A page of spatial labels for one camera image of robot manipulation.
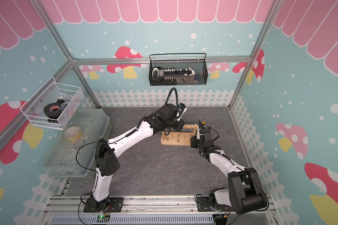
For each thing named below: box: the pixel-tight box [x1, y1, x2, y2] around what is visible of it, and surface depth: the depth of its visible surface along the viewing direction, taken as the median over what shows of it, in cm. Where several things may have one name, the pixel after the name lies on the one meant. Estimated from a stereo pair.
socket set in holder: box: [152, 66, 196, 83], surface depth 91 cm
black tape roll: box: [43, 102, 62, 119], surface depth 71 cm
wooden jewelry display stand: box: [160, 124, 198, 146], surface depth 98 cm
